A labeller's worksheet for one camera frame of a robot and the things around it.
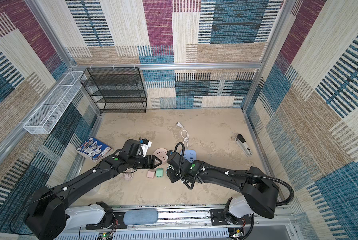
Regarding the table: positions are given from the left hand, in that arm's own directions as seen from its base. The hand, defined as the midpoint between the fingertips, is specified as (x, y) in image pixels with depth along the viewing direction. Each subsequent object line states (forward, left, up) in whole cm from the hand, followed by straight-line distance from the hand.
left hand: (158, 160), depth 80 cm
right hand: (-5, -7, -6) cm, 11 cm away
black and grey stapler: (+14, -52, -9) cm, 55 cm away
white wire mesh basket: (+22, +52, +21) cm, 60 cm away
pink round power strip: (+10, 0, -10) cm, 14 cm away
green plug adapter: (-2, 0, -11) cm, 11 cm away
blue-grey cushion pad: (-24, +9, -9) cm, 27 cm away
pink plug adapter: (-2, +5, -11) cm, 13 cm away
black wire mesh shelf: (+53, +34, +6) cm, 63 cm away
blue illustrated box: (+14, +43, -11) cm, 47 cm away
